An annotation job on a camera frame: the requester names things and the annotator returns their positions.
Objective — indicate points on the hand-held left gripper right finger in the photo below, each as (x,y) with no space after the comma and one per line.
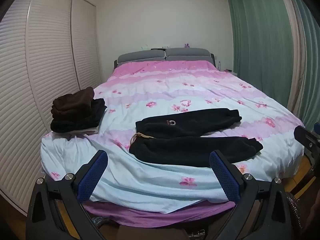
(225,177)

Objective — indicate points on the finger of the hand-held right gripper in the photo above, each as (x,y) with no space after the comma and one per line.
(303,135)

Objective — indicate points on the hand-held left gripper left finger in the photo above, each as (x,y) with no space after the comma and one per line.
(91,177)

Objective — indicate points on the black fleece pants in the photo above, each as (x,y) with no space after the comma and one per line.
(175,150)

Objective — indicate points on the white nightstand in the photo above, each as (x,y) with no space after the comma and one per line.
(234,74)

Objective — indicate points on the clear plastic bottle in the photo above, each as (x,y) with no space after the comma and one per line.
(219,65)

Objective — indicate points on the brown folded garment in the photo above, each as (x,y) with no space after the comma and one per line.
(72,100)

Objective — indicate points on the green curtain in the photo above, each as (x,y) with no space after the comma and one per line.
(257,35)
(310,67)

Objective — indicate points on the black folded garment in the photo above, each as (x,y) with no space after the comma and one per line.
(75,121)

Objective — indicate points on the pink floral duvet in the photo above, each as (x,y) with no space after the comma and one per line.
(150,185)

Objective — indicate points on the white folded garment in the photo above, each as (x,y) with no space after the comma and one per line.
(87,130)

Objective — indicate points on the purple bed sheet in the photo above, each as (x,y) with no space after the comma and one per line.
(150,220)

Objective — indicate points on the small purple toy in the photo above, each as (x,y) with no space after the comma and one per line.
(187,45)

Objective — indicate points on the pale green tissue box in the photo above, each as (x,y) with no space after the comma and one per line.
(144,47)

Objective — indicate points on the beige curtain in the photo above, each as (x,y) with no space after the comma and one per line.
(295,55)

